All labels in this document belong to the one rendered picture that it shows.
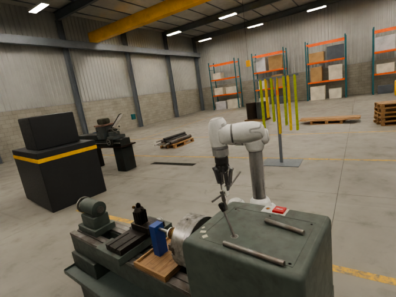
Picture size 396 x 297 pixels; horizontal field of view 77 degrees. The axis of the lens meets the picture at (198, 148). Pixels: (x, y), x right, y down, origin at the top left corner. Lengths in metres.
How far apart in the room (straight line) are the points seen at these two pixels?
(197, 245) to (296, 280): 0.46
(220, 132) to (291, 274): 0.70
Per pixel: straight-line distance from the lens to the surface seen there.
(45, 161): 5.77
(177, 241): 1.49
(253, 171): 1.92
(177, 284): 1.68
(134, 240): 1.99
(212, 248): 1.22
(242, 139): 1.30
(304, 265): 1.11
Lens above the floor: 1.94
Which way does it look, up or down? 12 degrees down
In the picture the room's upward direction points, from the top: 8 degrees counter-clockwise
